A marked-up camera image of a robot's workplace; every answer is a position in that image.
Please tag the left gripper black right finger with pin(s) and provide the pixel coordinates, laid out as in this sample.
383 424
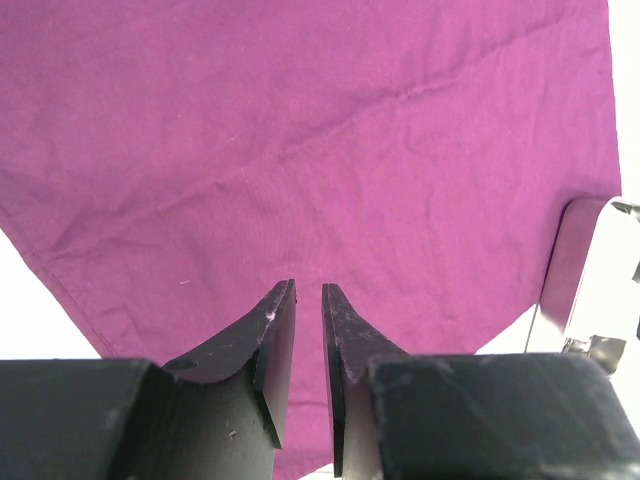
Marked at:
506 416

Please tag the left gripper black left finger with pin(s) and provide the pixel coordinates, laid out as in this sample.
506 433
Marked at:
215 412

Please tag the steel tray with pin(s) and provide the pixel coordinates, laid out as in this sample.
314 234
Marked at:
590 293

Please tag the purple cloth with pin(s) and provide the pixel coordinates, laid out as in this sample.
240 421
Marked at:
165 163

